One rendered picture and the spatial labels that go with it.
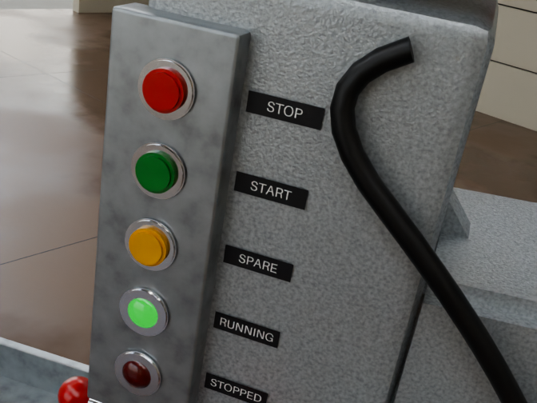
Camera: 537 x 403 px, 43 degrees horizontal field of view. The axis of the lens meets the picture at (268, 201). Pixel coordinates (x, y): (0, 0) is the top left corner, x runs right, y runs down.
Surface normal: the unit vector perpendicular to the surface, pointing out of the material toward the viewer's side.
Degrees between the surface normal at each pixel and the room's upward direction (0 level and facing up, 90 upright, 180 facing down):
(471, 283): 4
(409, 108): 90
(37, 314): 0
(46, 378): 90
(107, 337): 90
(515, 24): 90
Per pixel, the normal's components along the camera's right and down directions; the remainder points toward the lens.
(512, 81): -0.66, 0.21
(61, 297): 0.16, -0.90
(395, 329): 0.07, 0.42
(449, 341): -0.31, 0.34
